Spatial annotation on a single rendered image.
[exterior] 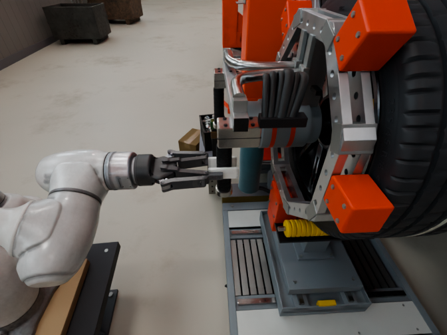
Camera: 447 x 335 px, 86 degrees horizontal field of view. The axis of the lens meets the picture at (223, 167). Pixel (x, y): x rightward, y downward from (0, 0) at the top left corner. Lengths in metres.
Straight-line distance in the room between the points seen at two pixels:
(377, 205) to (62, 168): 0.61
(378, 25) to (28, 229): 0.64
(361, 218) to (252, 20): 0.82
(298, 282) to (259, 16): 1.04
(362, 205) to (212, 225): 1.13
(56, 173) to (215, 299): 0.93
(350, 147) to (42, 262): 0.56
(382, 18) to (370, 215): 0.31
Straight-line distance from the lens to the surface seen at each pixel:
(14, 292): 0.97
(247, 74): 0.59
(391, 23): 0.48
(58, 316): 1.05
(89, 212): 0.55
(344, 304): 1.20
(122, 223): 1.63
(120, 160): 0.57
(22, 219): 0.55
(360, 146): 0.50
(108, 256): 1.13
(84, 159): 0.60
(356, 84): 0.54
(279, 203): 0.87
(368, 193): 0.50
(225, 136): 0.50
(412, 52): 0.52
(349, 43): 0.49
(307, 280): 1.13
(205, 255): 1.39
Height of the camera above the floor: 1.19
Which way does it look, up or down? 39 degrees down
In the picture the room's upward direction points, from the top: straight up
